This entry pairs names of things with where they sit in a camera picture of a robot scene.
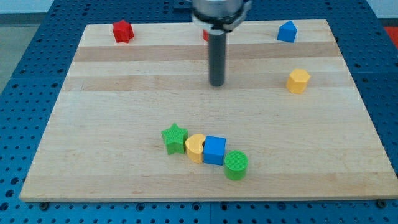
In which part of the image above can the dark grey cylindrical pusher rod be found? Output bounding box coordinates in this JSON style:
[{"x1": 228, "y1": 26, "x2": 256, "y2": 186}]
[{"x1": 208, "y1": 34, "x2": 226, "y2": 87}]

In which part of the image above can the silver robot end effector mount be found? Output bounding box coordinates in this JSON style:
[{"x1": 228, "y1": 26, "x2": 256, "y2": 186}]
[{"x1": 191, "y1": 0, "x2": 252, "y2": 35}]

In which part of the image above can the yellow hexagon block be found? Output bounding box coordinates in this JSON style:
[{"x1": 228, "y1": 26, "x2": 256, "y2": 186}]
[{"x1": 286, "y1": 68, "x2": 311, "y2": 94}]

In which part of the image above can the blue cube block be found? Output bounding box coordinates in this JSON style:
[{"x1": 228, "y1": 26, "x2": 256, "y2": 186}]
[{"x1": 203, "y1": 136, "x2": 226, "y2": 166}]

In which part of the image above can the red block behind rod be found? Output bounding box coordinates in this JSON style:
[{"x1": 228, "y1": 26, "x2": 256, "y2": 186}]
[{"x1": 203, "y1": 29, "x2": 208, "y2": 42}]

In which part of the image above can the blue pentagon block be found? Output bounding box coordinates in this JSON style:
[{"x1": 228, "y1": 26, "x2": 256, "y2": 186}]
[{"x1": 277, "y1": 21, "x2": 297, "y2": 43}]

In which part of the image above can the red star block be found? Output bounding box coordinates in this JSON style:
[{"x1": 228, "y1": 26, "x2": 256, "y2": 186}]
[{"x1": 113, "y1": 20, "x2": 134, "y2": 43}]

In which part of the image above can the green star block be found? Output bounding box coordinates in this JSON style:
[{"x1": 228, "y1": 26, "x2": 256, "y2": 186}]
[{"x1": 161, "y1": 123, "x2": 188, "y2": 155}]

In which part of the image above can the yellow heart block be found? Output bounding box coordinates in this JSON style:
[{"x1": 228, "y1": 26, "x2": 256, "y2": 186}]
[{"x1": 185, "y1": 134, "x2": 205, "y2": 164}]

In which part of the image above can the green cylinder block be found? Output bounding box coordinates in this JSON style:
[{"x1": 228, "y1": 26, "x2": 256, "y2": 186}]
[{"x1": 224, "y1": 150, "x2": 248, "y2": 180}]

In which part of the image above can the light wooden board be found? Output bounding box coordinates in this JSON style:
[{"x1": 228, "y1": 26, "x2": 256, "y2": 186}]
[{"x1": 20, "y1": 19, "x2": 397, "y2": 203}]

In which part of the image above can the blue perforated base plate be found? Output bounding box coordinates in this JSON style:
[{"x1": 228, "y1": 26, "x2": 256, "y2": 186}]
[{"x1": 1, "y1": 0, "x2": 397, "y2": 223}]

